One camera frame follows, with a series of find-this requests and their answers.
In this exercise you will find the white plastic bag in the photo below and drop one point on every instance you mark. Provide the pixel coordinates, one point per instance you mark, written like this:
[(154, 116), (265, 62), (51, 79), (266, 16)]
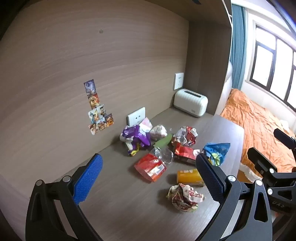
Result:
[(248, 170)]

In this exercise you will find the red and white bag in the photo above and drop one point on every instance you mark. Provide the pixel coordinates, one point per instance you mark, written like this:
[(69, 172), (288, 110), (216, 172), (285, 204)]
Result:
[(185, 136)]

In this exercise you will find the green packet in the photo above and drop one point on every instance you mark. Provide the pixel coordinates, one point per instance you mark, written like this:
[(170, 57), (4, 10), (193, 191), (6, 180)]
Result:
[(163, 141)]

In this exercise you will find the blue snack bag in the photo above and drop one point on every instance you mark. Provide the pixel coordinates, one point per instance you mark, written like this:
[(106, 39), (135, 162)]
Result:
[(217, 150)]

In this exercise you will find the purple snack wrapper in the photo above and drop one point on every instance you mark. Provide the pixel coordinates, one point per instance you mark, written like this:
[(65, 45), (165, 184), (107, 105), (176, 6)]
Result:
[(135, 136)]

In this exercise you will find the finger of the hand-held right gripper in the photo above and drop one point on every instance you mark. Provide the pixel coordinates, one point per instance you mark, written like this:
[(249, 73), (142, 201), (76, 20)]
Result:
[(261, 160), (285, 139)]

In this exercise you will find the clear silver plastic wrapper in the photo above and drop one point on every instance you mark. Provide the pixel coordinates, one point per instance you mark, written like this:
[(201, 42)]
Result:
[(163, 155)]

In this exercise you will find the cluster of cartoon wall stickers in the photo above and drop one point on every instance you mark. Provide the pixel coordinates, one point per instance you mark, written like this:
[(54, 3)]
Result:
[(98, 113)]

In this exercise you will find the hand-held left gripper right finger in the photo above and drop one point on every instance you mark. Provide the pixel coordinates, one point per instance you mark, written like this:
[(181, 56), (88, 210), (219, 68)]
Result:
[(210, 178)]

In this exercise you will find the red snack packet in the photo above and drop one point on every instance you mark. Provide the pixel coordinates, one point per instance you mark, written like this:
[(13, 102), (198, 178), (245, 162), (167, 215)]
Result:
[(185, 153)]

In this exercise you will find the white ribbed tissue box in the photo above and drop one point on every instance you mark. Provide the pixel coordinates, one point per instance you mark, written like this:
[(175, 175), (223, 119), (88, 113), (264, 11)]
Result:
[(190, 103)]

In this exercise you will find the pink and white sock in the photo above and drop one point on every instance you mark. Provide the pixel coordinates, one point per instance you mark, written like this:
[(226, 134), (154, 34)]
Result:
[(146, 124)]

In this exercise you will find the red patterned paper wrapper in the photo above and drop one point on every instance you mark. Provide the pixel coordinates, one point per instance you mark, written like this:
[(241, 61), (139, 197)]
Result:
[(185, 197)]

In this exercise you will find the orange bed sheet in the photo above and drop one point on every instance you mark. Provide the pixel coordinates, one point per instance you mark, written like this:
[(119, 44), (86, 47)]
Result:
[(252, 120)]

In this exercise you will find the blue curtain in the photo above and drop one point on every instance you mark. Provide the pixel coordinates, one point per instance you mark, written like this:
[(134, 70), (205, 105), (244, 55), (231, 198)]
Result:
[(238, 46)]

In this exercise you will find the white wall socket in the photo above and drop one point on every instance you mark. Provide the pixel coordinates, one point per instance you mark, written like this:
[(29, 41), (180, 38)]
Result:
[(136, 117), (178, 81)]

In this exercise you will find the red snack bag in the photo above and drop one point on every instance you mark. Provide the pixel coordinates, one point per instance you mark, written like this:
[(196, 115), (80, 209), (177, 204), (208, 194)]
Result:
[(150, 168)]

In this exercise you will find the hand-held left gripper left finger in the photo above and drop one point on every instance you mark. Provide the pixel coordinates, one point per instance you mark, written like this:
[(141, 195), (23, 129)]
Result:
[(89, 178)]

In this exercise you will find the dark framed window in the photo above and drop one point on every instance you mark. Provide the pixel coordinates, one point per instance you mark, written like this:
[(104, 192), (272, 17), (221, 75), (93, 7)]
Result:
[(272, 62)]

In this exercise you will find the white crumpled floral wrapper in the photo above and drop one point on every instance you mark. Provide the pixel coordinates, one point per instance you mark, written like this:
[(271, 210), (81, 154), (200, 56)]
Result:
[(158, 132)]

